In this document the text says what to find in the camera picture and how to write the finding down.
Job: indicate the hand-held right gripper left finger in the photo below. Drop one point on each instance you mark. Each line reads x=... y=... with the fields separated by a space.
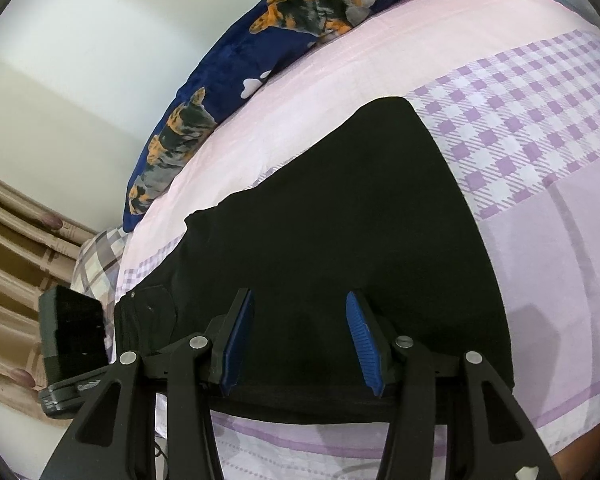
x=237 y=342

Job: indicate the rattan headboard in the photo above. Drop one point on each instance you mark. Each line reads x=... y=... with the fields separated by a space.
x=10 y=270

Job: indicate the black pants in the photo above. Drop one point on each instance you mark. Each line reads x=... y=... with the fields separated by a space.
x=330 y=220

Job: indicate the purple checked bed sheet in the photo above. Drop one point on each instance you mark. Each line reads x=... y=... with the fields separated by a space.
x=530 y=210

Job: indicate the plaid pillow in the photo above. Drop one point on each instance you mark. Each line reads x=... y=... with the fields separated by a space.
x=100 y=260

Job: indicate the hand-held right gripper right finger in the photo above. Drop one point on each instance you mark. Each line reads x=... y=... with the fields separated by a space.
x=362 y=342

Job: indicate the navy floral bolster pillow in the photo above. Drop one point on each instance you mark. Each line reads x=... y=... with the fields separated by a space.
x=220 y=65

